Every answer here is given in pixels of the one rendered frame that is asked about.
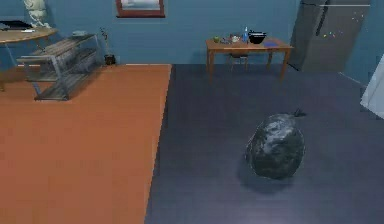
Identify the dark chair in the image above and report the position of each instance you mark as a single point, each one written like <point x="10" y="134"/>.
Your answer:
<point x="238" y="59"/>

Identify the green apple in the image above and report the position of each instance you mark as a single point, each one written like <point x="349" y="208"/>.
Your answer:
<point x="216" y="39"/>

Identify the white cup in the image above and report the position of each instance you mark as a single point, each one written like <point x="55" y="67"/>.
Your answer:
<point x="235" y="39"/>

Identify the brown wooden table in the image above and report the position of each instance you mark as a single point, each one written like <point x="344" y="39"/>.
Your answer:
<point x="248" y="46"/>

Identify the black garbage bag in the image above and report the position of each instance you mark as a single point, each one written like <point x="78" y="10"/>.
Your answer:
<point x="275" y="146"/>

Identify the blue bottle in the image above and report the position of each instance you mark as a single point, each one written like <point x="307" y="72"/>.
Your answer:
<point x="245" y="34"/>

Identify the black pot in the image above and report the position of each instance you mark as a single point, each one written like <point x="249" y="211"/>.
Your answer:
<point x="257" y="37"/>

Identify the black potted plant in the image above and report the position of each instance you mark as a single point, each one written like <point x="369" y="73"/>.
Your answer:
<point x="108" y="55"/>

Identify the blue cloth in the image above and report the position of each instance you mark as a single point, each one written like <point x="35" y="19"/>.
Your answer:
<point x="270" y="43"/>

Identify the red framed picture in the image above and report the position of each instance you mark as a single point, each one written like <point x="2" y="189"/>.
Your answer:
<point x="140" y="12"/>

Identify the grey bowl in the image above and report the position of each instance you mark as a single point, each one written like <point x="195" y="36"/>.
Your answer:
<point x="79" y="33"/>

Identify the grey metal shelf rack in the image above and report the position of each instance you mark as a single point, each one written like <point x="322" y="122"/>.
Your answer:
<point x="61" y="65"/>

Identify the grey fridge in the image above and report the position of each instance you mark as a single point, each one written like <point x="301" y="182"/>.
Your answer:
<point x="328" y="36"/>

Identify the round wooden table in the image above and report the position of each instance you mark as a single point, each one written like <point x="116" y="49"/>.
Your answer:
<point x="25" y="35"/>

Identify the white statue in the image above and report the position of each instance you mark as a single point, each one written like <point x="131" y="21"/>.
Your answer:
<point x="36" y="12"/>

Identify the black laptop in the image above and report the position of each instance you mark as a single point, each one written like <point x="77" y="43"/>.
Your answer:
<point x="13" y="24"/>

